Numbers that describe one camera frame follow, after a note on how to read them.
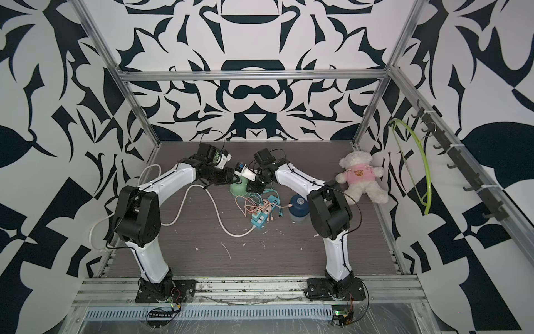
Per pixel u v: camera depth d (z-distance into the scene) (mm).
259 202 897
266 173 694
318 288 743
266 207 915
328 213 518
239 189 902
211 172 784
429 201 661
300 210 858
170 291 683
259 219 886
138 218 493
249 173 817
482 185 503
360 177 963
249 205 892
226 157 870
